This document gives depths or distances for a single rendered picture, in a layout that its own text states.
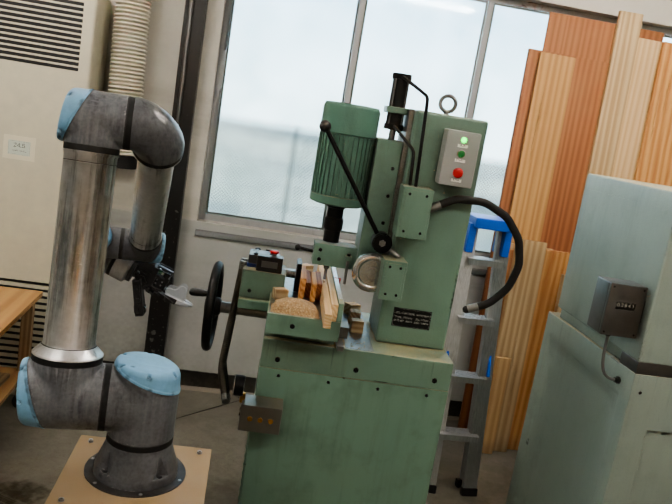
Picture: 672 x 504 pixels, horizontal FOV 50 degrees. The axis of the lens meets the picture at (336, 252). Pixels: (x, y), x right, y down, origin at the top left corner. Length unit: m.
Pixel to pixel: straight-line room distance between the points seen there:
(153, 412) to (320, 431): 0.71
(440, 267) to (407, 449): 0.57
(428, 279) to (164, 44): 1.84
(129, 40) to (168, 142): 1.75
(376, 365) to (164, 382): 0.75
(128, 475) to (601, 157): 2.74
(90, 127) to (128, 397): 0.58
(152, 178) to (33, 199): 1.66
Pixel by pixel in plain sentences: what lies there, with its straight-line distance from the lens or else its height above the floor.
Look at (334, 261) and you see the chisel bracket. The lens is 2.25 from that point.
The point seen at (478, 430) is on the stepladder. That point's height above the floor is 0.28.
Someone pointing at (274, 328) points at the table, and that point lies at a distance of 2.03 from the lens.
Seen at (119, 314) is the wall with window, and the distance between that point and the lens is 3.69.
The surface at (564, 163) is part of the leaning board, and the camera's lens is 3.67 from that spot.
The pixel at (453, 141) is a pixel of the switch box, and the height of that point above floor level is 1.45.
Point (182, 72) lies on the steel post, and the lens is 3.39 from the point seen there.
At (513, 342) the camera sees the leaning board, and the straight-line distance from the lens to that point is 3.54.
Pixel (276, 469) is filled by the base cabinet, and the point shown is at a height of 0.39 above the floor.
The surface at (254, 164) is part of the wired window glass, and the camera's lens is 3.56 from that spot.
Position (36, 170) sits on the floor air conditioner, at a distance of 3.33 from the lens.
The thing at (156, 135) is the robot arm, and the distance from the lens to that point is 1.60.
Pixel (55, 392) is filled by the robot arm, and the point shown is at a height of 0.80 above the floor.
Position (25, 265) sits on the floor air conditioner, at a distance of 3.41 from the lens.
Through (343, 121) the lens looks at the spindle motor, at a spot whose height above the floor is 1.45.
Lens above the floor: 1.47
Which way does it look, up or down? 11 degrees down
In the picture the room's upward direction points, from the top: 9 degrees clockwise
